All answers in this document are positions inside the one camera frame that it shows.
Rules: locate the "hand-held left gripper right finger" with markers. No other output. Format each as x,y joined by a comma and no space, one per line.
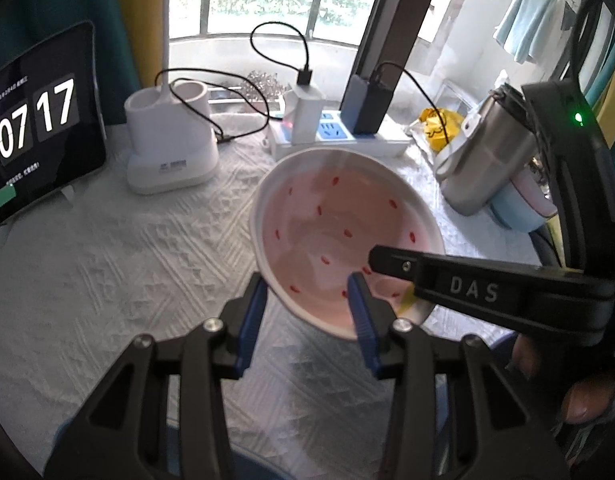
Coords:
362,320

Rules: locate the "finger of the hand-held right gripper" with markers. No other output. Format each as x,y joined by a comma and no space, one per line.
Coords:
392,262

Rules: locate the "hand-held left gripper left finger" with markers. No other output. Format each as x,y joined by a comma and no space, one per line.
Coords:
252,320

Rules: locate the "white bowl with pink inside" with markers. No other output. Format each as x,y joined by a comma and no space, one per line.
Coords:
337,220

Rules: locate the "light blue plate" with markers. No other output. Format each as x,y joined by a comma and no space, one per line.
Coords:
297,465

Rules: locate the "person's right hand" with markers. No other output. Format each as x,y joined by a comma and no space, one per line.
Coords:
587,400

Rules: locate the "light blue bowl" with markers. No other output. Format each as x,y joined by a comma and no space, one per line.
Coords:
512,215

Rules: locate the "white textured tablecloth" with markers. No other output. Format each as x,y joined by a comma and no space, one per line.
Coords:
137,270

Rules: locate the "white power strip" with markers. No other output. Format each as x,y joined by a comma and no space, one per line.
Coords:
337,137

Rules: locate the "stainless steel cup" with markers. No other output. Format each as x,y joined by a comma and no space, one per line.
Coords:
487,160

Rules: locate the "yellow printed packet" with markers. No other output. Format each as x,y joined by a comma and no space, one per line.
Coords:
437,130

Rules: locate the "white charger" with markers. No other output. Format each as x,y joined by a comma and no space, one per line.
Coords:
305,110

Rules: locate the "white charging dock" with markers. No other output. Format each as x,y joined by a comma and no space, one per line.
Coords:
170,145

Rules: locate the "clear crystal ornament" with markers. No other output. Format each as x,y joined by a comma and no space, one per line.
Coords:
265,84

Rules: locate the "dark window pillar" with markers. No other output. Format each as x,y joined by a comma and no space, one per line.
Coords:
392,20

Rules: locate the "light blue hanging towel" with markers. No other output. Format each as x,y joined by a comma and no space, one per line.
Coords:
525,20

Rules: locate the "grey hanging cloth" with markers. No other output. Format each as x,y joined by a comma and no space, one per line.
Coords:
568,16

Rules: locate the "black tablet showing clock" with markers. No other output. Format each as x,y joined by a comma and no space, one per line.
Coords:
37,130

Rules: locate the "yellow curtain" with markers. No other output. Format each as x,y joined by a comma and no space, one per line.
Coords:
140,10

